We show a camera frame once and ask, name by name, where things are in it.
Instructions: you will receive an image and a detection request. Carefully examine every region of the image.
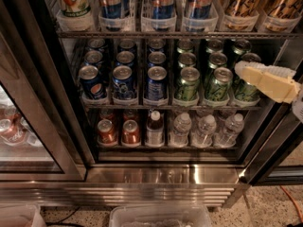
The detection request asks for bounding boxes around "orange soda can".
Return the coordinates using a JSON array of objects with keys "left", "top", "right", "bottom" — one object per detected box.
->
[{"left": 224, "top": 0, "right": 260, "bottom": 31}]

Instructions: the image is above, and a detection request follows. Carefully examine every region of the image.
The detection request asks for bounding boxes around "clear plastic bin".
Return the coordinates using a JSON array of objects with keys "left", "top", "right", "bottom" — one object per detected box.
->
[
  {"left": 109, "top": 202, "right": 212, "bottom": 227},
  {"left": 0, "top": 203, "right": 46, "bottom": 227}
]

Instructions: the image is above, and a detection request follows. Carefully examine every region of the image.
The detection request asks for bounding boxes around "water bottle right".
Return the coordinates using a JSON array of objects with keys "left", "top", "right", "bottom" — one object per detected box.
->
[{"left": 214, "top": 113, "right": 244, "bottom": 148}]

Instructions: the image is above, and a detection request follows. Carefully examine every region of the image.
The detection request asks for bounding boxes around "green can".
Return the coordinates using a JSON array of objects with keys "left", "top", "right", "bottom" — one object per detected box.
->
[
  {"left": 205, "top": 67, "right": 233, "bottom": 101},
  {"left": 234, "top": 79, "right": 259, "bottom": 102},
  {"left": 174, "top": 67, "right": 200, "bottom": 101}
]

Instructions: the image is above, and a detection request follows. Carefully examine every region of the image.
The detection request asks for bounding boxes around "red bull can middle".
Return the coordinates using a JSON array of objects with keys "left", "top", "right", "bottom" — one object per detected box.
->
[{"left": 151, "top": 0, "right": 174, "bottom": 20}]

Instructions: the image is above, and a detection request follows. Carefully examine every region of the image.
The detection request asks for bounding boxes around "front red can right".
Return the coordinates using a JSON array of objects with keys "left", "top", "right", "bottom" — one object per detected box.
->
[{"left": 122, "top": 120, "right": 140, "bottom": 144}]

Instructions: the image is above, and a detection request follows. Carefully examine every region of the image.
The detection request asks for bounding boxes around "clear plastic bin left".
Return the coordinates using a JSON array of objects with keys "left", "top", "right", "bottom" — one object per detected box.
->
[{"left": 0, "top": 203, "right": 46, "bottom": 227}]

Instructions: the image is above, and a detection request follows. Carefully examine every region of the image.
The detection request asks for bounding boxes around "orange cable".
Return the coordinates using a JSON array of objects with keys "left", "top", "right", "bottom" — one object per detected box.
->
[{"left": 279, "top": 186, "right": 303, "bottom": 222}]

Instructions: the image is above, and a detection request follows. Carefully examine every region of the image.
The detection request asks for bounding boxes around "red bull can left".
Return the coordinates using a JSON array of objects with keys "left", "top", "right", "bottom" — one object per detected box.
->
[{"left": 99, "top": 0, "right": 130, "bottom": 19}]

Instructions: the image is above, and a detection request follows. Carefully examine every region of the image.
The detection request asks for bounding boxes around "red bull can right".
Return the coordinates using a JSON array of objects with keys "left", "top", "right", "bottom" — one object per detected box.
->
[{"left": 185, "top": 0, "right": 212, "bottom": 20}]

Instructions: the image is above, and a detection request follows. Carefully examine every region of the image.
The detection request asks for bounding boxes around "glass fridge door left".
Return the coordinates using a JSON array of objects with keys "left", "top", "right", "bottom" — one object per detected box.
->
[{"left": 0, "top": 1, "right": 86, "bottom": 183}]

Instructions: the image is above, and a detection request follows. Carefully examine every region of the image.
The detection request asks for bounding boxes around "front green can right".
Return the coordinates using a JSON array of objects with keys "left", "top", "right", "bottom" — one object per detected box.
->
[{"left": 234, "top": 79, "right": 259, "bottom": 102}]

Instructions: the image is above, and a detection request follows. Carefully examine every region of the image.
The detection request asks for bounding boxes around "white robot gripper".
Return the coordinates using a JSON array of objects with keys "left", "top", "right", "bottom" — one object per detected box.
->
[{"left": 235, "top": 61, "right": 303, "bottom": 123}]

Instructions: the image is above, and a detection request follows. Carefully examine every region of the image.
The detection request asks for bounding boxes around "front green can left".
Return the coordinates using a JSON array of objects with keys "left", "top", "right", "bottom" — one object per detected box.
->
[{"left": 174, "top": 67, "right": 200, "bottom": 101}]

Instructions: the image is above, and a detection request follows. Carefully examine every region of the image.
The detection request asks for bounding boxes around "blue can column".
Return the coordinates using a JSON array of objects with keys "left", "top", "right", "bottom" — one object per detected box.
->
[
  {"left": 112, "top": 65, "right": 136, "bottom": 100},
  {"left": 145, "top": 66, "right": 167, "bottom": 101}
]

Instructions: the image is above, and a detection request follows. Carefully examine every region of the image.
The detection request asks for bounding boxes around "clear plastic bin centre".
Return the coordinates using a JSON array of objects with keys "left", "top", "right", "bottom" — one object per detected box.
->
[{"left": 109, "top": 202, "right": 212, "bottom": 227}]

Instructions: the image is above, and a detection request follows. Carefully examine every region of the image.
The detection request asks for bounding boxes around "steel fridge base grille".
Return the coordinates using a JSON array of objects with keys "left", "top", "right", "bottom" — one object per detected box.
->
[{"left": 0, "top": 165, "right": 249, "bottom": 208}]

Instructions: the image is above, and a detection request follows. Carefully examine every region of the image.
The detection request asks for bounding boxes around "front red can left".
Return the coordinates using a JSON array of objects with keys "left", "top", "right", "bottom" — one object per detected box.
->
[{"left": 98, "top": 119, "right": 117, "bottom": 144}]

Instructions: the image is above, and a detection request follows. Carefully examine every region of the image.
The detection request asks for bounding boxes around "black cable on floor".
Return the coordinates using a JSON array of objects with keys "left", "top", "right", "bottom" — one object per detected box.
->
[{"left": 45, "top": 205, "right": 85, "bottom": 227}]

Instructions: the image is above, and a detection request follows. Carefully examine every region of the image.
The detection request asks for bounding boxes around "front pepsi can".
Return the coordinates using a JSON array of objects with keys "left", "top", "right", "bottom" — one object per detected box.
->
[{"left": 79, "top": 65, "right": 107, "bottom": 99}]

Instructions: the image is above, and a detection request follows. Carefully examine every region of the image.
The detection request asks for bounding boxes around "red bull can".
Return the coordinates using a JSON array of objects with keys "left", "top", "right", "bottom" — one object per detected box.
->
[
  {"left": 151, "top": 0, "right": 174, "bottom": 20},
  {"left": 99, "top": 0, "right": 130, "bottom": 19},
  {"left": 185, "top": 0, "right": 212, "bottom": 20}
]

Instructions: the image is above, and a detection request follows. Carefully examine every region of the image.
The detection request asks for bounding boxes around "dark drink bottle white cap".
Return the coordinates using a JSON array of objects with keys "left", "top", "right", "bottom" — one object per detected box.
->
[{"left": 146, "top": 111, "right": 164, "bottom": 147}]

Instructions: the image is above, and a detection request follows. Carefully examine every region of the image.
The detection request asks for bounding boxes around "water bottle left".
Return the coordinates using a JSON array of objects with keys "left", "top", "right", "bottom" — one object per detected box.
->
[{"left": 169, "top": 113, "right": 192, "bottom": 148}]

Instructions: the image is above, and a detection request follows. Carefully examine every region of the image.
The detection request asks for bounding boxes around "water bottle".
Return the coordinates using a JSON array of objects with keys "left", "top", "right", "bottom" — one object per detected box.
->
[
  {"left": 169, "top": 113, "right": 192, "bottom": 148},
  {"left": 214, "top": 113, "right": 244, "bottom": 148},
  {"left": 191, "top": 114, "right": 217, "bottom": 148}
]

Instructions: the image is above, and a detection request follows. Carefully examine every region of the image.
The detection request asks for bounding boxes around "water bottle middle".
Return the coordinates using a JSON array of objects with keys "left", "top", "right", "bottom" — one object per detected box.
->
[{"left": 191, "top": 114, "right": 217, "bottom": 148}]

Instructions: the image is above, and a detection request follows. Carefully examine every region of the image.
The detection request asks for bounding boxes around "front green can middle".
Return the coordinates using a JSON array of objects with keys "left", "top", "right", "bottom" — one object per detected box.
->
[{"left": 205, "top": 67, "right": 233, "bottom": 101}]

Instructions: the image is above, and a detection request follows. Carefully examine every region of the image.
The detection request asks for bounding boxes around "orange can right column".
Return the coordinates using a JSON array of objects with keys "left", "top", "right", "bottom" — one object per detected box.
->
[{"left": 265, "top": 0, "right": 303, "bottom": 32}]

